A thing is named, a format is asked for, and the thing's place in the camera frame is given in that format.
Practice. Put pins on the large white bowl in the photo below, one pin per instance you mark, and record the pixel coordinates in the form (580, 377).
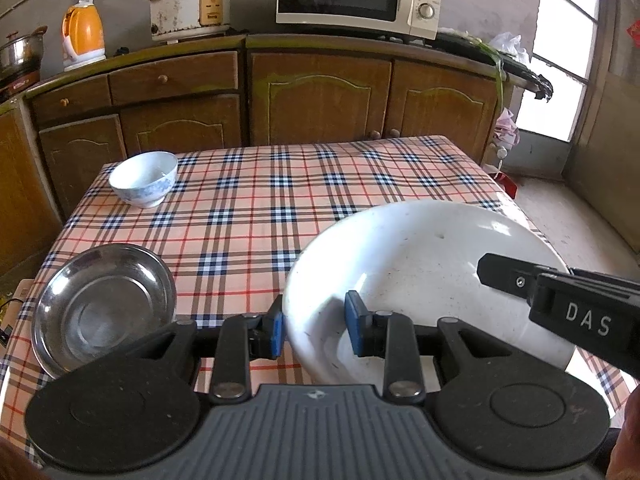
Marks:
(425, 260)

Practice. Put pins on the person's right hand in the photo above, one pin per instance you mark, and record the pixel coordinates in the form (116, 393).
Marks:
(627, 440)

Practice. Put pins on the window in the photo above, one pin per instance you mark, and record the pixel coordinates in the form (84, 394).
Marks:
(550, 110)

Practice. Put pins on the wide short cabinet door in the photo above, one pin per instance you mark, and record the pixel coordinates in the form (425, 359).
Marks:
(180, 125)

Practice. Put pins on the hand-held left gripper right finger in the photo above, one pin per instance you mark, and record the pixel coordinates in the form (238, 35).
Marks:
(354, 330)

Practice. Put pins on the plaid tablecloth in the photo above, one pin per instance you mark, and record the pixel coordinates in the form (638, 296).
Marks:
(240, 230)

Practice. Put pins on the red induction cooker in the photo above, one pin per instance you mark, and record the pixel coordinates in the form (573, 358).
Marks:
(20, 84)

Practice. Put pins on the wide wooden drawer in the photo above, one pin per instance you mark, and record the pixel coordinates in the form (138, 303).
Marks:
(170, 77)

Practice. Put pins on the wooden side cabinet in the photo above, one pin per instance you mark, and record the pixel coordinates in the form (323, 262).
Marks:
(20, 185)

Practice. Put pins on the white rice cooker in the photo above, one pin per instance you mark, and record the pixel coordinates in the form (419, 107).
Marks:
(185, 10)

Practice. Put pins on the narrow wooden drawer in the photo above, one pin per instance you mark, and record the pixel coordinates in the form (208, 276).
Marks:
(75, 100)

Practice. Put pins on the steel cooking pot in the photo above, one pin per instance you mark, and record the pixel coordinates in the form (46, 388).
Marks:
(20, 52)

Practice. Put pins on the pink plastic bag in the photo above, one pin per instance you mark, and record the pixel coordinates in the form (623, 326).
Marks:
(507, 127)

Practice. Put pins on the clear plastic bag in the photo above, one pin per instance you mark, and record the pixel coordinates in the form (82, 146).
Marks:
(510, 45)

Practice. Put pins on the green onion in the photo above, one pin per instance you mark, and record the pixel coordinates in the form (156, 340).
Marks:
(499, 80)

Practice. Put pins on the steel bowl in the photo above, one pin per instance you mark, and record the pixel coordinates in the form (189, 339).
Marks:
(100, 305)

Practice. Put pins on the wooden kitchen cabinet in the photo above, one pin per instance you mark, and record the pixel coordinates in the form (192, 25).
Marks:
(320, 105)

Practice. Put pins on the orange electric kettle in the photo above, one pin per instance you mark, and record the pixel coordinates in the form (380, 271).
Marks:
(85, 35)

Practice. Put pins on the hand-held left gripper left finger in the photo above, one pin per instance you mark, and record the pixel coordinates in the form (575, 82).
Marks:
(276, 335)

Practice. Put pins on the small cabinet door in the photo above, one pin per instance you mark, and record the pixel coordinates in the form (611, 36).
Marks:
(80, 160)

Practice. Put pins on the blue patterned white bowl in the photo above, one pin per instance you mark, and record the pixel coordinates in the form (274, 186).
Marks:
(145, 180)

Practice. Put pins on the tall arched cabinet door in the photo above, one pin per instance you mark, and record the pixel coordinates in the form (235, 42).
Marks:
(320, 100)
(440, 105)

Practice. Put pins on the red paper decoration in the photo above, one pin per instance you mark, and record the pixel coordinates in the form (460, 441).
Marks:
(635, 36)

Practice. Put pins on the red bag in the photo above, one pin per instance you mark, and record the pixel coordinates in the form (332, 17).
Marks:
(510, 182)

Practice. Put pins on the black gas stove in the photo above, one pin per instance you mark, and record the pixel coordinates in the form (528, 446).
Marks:
(460, 40)

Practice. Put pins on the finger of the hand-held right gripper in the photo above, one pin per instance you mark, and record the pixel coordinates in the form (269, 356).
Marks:
(505, 275)

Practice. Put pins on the grey door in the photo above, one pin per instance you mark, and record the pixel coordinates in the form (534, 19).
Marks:
(610, 135)

